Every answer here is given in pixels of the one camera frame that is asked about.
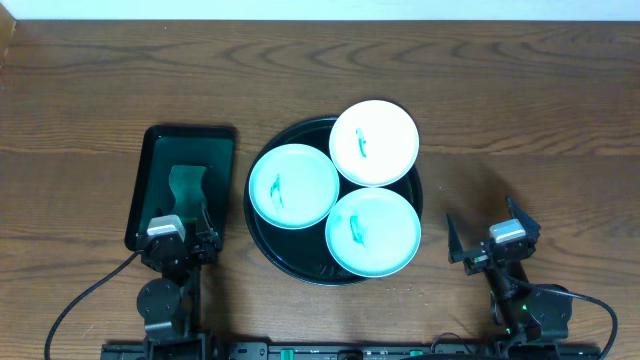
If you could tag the white plate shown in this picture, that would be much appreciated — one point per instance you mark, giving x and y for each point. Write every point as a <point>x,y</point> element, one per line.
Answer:
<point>374,143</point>

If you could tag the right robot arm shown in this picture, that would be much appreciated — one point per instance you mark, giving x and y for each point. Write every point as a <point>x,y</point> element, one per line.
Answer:
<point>533,315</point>

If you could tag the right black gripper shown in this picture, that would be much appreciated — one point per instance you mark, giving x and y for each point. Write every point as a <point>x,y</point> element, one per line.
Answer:
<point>475,264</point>

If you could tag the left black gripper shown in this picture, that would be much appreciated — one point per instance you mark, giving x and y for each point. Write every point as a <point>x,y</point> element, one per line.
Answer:
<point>187,248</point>

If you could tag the rectangular dark green tray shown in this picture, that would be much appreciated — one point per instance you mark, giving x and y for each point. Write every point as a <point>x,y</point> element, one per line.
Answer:
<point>165,147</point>

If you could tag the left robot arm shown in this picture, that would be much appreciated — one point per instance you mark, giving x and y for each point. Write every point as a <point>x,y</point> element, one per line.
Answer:
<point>171,304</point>

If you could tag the round black tray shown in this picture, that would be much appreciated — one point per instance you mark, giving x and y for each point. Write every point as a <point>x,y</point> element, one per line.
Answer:
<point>303,253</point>

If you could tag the green sponge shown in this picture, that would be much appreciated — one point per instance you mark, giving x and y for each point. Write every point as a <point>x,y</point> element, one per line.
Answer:
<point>185,182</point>

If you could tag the mint green plate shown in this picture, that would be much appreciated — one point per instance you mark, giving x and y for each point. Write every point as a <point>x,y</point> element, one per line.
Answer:
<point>373,232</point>
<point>293,186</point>

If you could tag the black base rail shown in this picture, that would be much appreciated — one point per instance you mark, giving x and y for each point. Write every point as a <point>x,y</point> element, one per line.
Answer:
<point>263,351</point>

